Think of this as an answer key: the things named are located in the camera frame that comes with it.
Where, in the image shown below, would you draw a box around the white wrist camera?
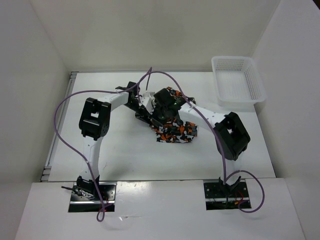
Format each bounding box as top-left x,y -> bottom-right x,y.
141,91 -> 155,102
139,96 -> 155,114

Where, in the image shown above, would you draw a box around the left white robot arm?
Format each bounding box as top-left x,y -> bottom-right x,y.
74,81 -> 155,200

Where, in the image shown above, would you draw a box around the orange camouflage shorts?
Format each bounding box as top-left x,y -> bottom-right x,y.
134,86 -> 200,145

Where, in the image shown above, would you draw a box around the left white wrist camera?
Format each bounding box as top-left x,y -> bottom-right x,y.
141,91 -> 155,102

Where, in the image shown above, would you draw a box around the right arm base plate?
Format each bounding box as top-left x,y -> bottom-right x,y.
203,180 -> 252,211

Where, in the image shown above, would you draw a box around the white plastic basket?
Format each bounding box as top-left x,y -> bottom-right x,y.
211,56 -> 267,107

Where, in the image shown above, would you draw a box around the aluminium rail frame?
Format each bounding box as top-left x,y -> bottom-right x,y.
40,71 -> 78,182

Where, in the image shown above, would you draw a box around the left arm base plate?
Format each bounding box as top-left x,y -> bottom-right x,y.
68,182 -> 117,213

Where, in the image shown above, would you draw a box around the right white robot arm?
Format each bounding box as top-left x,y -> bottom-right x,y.
154,88 -> 251,197

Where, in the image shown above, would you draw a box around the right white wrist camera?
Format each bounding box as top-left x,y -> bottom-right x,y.
139,96 -> 155,114

